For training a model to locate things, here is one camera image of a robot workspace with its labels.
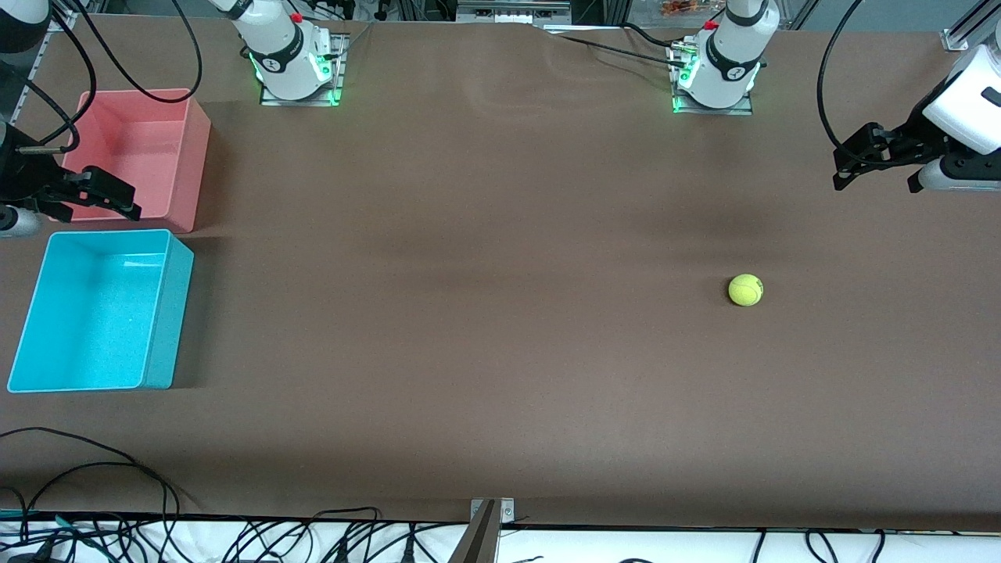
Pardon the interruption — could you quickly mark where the yellow-green tennis ball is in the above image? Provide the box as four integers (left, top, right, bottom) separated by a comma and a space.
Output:
728, 274, 764, 307

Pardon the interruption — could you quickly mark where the pink plastic bin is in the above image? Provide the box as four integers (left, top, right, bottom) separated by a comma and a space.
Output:
61, 88, 212, 234

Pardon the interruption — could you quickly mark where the blue plastic bin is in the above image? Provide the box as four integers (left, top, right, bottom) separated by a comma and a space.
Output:
6, 229, 195, 393

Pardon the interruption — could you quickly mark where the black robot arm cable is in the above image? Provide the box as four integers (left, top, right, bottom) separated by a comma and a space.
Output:
16, 6, 99, 154
74, 0, 203, 104
816, 0, 870, 169

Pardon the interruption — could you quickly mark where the aluminium frame profile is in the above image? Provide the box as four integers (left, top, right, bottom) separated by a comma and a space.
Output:
942, 0, 1001, 53

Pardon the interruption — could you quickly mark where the long black loose cable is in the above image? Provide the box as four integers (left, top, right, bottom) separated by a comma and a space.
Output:
17, 461, 169, 521
0, 426, 181, 521

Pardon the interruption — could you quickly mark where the black cable on table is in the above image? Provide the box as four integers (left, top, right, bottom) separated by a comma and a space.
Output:
557, 23, 691, 68

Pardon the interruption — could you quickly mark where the metal frame fixture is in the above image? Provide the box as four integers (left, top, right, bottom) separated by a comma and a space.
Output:
456, 0, 573, 27

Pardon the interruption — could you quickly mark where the metal table edge bracket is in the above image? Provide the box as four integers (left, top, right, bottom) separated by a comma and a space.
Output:
469, 497, 516, 523

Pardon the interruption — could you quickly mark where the dark camera mount pole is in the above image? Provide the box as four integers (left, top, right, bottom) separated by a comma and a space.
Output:
449, 500, 501, 563

